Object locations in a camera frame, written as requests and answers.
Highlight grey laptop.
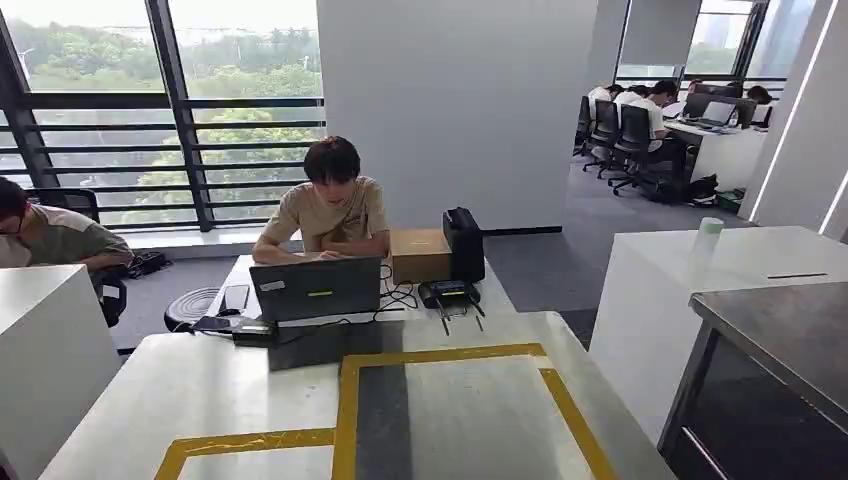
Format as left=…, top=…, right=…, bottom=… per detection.
left=248, top=255, right=384, bottom=325

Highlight black cables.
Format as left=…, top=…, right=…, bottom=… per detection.
left=372, top=263, right=423, bottom=321

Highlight white table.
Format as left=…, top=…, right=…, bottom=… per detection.
left=0, top=263, right=125, bottom=480
left=587, top=225, right=848, bottom=446

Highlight black round stool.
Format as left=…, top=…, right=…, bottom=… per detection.
left=162, top=286, right=224, bottom=334

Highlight person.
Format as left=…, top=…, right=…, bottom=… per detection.
left=586, top=83, right=625, bottom=111
left=0, top=176, right=136, bottom=274
left=250, top=135, right=391, bottom=267
left=625, top=79, right=685, bottom=157
left=744, top=85, right=776, bottom=128
left=612, top=84, right=652, bottom=111

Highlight smartphone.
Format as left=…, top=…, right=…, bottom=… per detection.
left=221, top=284, right=252, bottom=313

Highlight black bag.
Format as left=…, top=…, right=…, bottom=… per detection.
left=124, top=250, right=175, bottom=280

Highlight black case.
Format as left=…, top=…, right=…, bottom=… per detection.
left=441, top=206, right=488, bottom=285

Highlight black monitor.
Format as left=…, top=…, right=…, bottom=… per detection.
left=681, top=91, right=759, bottom=131

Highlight white cup with green top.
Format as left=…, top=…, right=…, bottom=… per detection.
left=691, top=216, right=726, bottom=258

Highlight black window railing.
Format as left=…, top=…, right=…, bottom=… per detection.
left=0, top=0, right=328, bottom=234

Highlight yellow tape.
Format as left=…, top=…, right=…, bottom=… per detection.
left=152, top=342, right=619, bottom=480

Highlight cardboard box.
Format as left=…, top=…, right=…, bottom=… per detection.
left=388, top=228, right=454, bottom=287

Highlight black backpack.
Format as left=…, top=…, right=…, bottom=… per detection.
left=684, top=172, right=721, bottom=205

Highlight black router with antennas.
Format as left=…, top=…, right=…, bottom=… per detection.
left=417, top=279, right=487, bottom=337

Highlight white desk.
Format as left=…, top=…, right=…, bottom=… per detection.
left=203, top=254, right=519, bottom=322
left=661, top=117, right=771, bottom=194

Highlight black power adapter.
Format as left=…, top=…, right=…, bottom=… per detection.
left=231, top=320, right=280, bottom=350

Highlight black office chair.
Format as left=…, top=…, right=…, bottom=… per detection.
left=582, top=99, right=622, bottom=181
left=607, top=103, right=658, bottom=197
left=25, top=187, right=128, bottom=330
left=572, top=95, right=595, bottom=158

